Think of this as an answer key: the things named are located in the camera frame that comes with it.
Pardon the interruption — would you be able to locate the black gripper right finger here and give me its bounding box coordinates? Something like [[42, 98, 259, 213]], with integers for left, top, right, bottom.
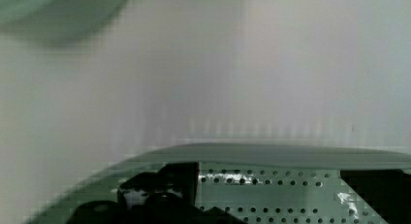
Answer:
[[340, 170, 411, 224]]

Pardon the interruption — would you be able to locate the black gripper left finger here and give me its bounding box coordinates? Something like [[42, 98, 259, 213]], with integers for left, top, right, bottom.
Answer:
[[66, 162, 245, 224]]

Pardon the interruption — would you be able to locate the green oval plastic strainer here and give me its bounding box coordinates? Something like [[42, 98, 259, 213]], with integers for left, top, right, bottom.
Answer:
[[25, 144, 410, 224]]

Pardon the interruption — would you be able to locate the light green mug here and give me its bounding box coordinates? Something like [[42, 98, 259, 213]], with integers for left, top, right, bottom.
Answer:
[[1, 0, 126, 45]]

